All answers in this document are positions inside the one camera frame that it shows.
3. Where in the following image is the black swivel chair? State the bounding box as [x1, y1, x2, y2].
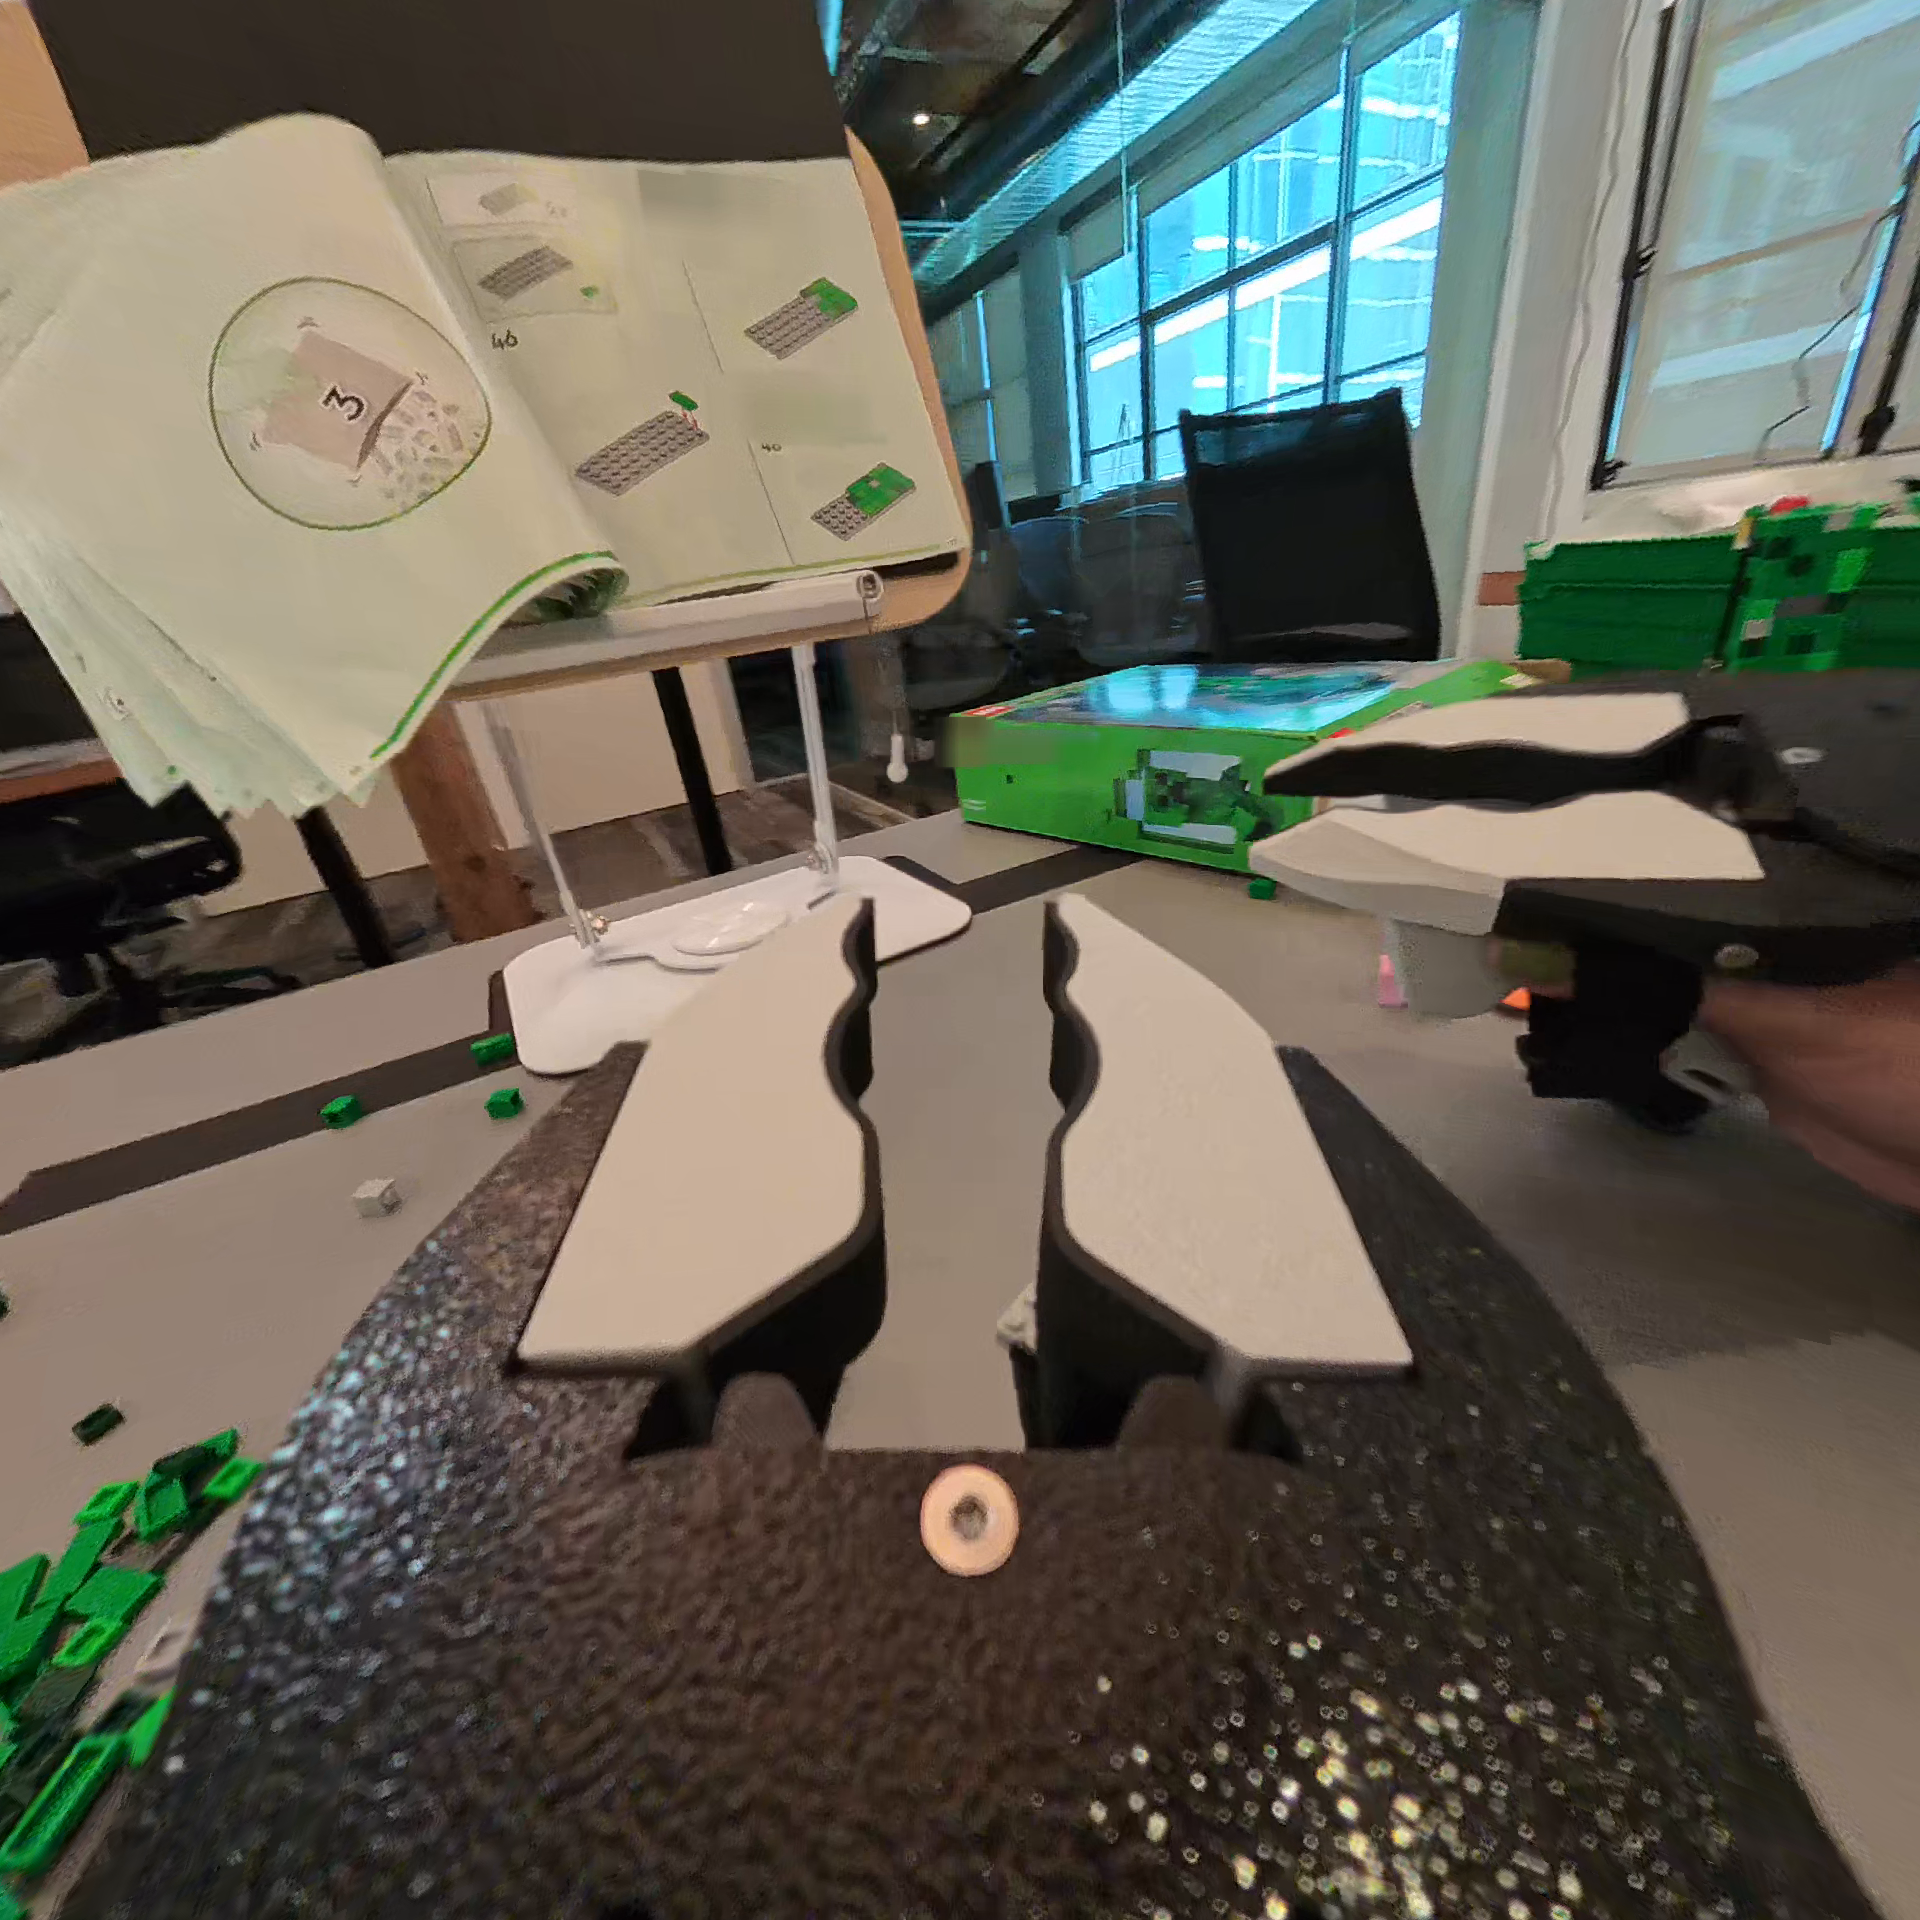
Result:
[0, 780, 301, 1059]

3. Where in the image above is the green brick model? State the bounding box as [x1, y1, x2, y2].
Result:
[1721, 498, 1920, 675]

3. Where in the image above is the person's right hand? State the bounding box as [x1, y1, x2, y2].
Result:
[1697, 982, 1920, 1211]

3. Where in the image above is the grey desk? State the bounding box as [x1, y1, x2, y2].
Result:
[0, 810, 1920, 1920]

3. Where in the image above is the black mesh office chair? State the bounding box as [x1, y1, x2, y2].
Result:
[1177, 386, 1444, 666]

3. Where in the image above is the green toy brick box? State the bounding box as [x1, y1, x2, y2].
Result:
[945, 657, 1570, 875]

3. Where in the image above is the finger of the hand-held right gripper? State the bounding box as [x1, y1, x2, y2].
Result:
[1265, 693, 1745, 806]
[1247, 796, 1769, 1025]

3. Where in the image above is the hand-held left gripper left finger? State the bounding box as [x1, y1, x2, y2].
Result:
[515, 897, 890, 1450]

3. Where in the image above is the brick building instruction booklet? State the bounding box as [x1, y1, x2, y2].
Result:
[0, 113, 973, 818]

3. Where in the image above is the stack of green brick plates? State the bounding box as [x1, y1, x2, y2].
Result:
[1518, 533, 1745, 673]

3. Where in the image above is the pile of green bricks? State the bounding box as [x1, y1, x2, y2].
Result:
[0, 1425, 265, 1885]

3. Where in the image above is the white and wooden book stand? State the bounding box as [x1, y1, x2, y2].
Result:
[0, 0, 981, 1076]

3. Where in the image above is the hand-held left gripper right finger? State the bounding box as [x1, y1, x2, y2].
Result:
[1030, 897, 1418, 1451]

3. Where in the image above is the wooden post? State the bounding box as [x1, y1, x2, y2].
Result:
[394, 701, 543, 943]

